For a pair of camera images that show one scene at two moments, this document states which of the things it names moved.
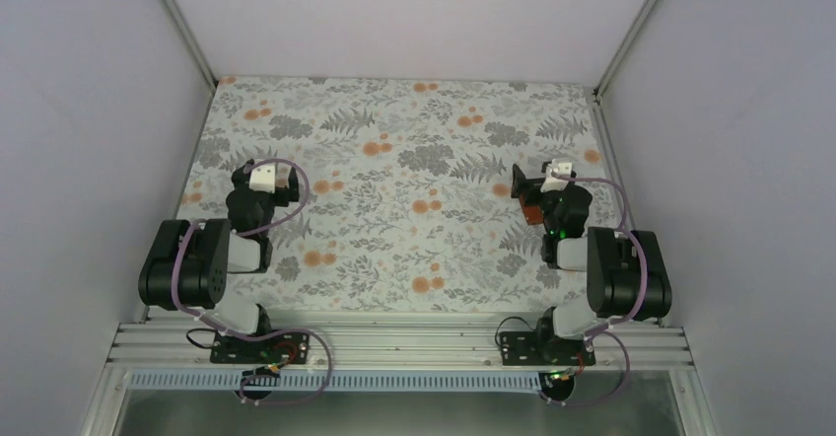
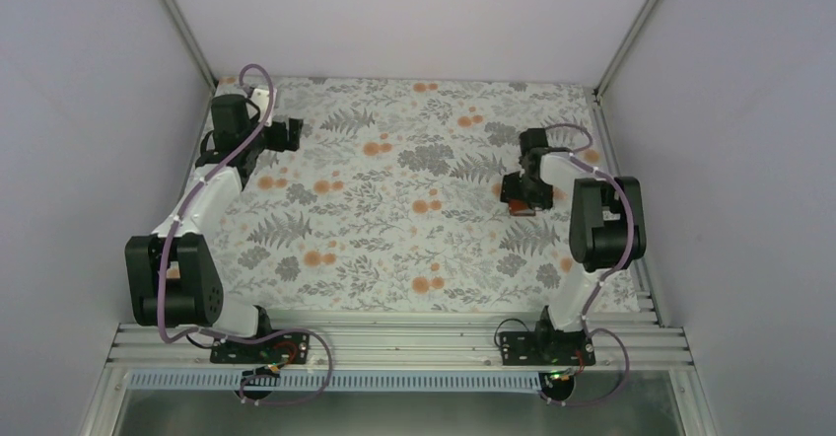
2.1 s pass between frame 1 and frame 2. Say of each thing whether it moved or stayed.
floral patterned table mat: stayed
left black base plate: stayed
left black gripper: moved
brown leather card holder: moved
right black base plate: stayed
